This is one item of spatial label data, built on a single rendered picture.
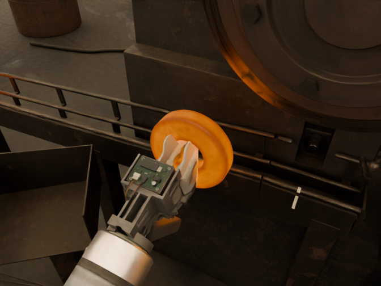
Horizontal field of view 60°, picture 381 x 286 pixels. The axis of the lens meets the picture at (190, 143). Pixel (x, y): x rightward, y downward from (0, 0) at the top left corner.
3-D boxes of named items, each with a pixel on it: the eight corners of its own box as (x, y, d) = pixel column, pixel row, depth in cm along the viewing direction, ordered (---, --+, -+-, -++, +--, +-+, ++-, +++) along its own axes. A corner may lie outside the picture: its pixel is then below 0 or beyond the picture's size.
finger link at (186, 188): (204, 164, 54) (180, 210, 50) (205, 169, 56) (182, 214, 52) (179, 155, 56) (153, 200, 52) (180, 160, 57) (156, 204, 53)
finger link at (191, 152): (207, 123, 54) (181, 169, 49) (210, 144, 58) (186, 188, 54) (189, 118, 55) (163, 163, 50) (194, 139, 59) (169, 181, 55)
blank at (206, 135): (152, 102, 60) (142, 111, 57) (233, 116, 53) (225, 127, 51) (164, 167, 69) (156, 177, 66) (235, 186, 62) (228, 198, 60)
